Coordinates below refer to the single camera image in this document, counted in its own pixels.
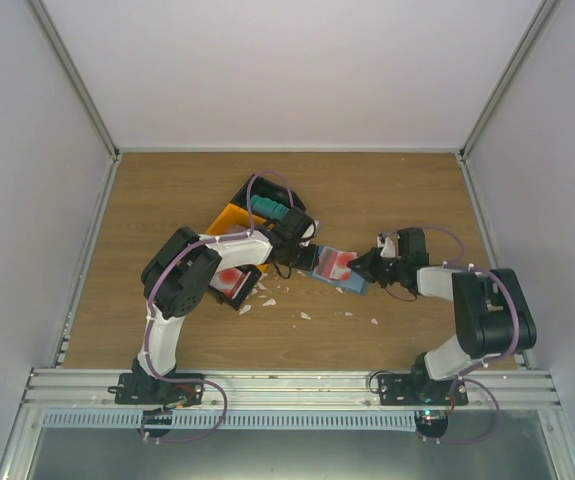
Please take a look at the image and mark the blue leather card holder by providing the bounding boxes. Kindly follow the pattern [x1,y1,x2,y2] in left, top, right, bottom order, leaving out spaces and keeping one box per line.
[309,245,368,295]

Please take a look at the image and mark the red circle chip card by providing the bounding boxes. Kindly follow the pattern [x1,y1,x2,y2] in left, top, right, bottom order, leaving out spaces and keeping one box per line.
[314,247,357,281]

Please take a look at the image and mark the black three-compartment card tray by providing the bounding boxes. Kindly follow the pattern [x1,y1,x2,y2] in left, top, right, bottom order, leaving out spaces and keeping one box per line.
[206,172,317,311]

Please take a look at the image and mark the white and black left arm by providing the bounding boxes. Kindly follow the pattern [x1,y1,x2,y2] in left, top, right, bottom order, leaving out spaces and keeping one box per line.
[136,207,317,404]

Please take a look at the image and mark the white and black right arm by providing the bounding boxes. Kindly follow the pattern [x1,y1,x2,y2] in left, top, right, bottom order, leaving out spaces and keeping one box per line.
[348,227,537,405]

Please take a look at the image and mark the red and white card stack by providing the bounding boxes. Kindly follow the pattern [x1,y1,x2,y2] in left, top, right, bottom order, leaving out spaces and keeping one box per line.
[210,268,249,298]

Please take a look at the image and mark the orange middle tray bin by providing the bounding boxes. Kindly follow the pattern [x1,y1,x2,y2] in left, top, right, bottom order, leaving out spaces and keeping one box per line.
[205,203,268,273]

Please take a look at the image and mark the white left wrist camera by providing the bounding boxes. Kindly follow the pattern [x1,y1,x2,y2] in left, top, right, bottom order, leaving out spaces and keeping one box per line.
[301,220,320,242]

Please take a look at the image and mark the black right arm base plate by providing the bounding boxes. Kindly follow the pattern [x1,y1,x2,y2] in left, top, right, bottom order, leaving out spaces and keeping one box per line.
[376,373,469,407]

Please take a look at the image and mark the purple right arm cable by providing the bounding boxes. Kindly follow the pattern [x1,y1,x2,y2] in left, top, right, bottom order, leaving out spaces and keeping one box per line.
[379,225,523,446]

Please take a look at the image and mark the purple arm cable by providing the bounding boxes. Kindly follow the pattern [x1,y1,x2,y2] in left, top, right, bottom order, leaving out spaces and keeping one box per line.
[379,225,523,446]
[139,169,298,446]

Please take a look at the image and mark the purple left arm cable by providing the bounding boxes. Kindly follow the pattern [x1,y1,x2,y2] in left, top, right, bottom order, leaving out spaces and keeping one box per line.
[139,169,298,446]

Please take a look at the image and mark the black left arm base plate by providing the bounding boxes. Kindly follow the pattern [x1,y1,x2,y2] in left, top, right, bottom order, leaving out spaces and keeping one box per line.
[107,372,204,408]

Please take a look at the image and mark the grey slotted cable duct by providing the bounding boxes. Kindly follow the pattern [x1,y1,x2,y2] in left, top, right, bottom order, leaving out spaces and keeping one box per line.
[43,409,416,432]

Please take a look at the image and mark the aluminium front frame rail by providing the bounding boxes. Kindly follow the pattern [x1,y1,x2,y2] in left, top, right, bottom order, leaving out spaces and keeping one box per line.
[22,369,561,410]

